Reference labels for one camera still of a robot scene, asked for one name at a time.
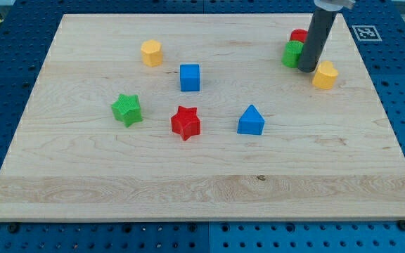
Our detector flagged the red star block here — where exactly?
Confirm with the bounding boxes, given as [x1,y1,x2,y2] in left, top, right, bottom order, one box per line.
[171,105,200,141]

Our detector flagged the yellow heart block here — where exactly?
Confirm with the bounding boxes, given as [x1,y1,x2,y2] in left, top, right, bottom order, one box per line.
[312,60,339,90]

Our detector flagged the wooden board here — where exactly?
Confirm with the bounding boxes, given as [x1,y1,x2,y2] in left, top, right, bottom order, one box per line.
[0,14,405,222]

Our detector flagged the green star block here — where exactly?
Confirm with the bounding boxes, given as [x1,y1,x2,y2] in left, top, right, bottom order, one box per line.
[111,93,143,127]

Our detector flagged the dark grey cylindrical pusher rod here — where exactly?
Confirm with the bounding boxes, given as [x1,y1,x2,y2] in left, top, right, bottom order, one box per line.
[297,8,337,73]

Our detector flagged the blue cube block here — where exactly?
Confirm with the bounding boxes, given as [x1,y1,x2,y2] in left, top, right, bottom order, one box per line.
[179,64,200,92]

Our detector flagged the white fiducial marker tag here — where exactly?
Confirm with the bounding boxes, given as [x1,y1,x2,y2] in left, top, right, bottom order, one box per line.
[352,25,382,41]

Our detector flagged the green circle block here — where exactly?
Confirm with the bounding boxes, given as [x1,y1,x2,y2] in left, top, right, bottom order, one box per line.
[281,41,304,68]

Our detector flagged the silver rod mount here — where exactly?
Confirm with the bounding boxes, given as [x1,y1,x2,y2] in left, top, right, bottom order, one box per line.
[314,0,356,12]

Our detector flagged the blue triangle block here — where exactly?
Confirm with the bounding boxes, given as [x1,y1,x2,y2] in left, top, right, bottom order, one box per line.
[237,105,265,135]

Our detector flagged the red circle block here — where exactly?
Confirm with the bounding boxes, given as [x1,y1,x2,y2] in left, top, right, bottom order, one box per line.
[289,29,308,43]

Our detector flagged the yellow hexagon block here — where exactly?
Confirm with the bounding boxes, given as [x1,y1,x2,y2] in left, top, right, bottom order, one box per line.
[141,39,163,67]

